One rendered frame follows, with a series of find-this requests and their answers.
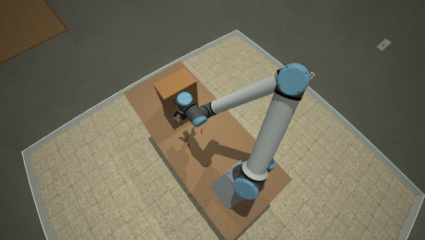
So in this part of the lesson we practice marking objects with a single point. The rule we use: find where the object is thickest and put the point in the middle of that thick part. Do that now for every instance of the brown chest of drawers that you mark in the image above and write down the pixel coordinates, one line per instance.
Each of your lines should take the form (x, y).
(172, 84)

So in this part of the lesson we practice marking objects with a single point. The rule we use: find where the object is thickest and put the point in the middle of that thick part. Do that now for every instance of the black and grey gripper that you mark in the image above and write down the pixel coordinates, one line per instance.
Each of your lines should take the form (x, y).
(177, 115)

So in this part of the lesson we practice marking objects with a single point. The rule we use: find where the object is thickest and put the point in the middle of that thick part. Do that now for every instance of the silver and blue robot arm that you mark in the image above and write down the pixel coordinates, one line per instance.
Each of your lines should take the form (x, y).
(291, 82)

